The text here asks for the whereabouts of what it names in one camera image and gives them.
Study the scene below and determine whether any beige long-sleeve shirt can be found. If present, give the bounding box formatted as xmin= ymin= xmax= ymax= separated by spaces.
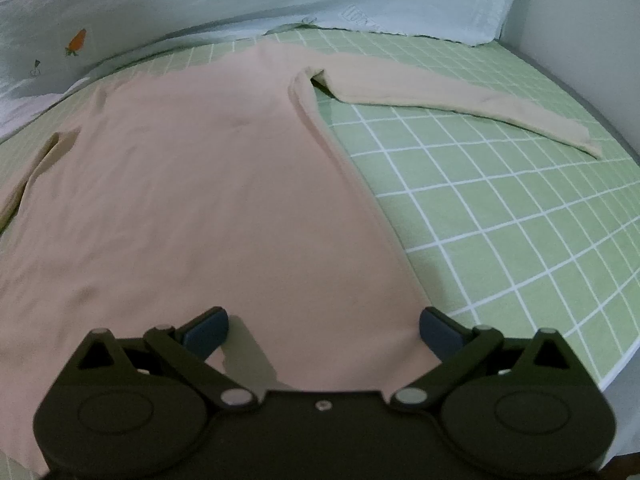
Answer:
xmin=1 ymin=40 xmax=601 ymax=471

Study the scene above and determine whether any light blue carrot-print pillow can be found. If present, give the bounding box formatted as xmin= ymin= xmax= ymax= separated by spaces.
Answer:
xmin=1 ymin=0 xmax=513 ymax=138

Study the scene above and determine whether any white bed frame edge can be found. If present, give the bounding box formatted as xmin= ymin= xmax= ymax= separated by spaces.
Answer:
xmin=500 ymin=0 xmax=639 ymax=157

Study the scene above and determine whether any green grid bed sheet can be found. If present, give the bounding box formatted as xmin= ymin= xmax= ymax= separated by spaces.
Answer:
xmin=0 ymin=27 xmax=640 ymax=480

